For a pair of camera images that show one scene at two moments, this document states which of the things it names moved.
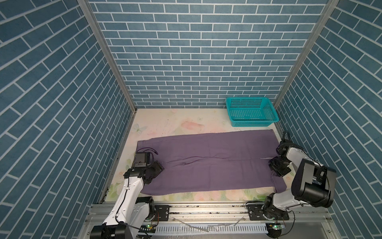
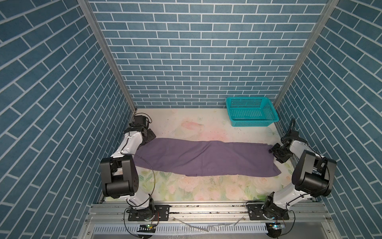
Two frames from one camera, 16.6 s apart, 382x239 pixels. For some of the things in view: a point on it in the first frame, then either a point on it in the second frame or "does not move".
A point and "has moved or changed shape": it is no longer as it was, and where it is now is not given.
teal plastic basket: (250, 111) does not move
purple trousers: (237, 163) has moved or changed shape
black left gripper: (158, 167) → (149, 134)
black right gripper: (279, 172) → (274, 149)
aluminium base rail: (220, 221) does not move
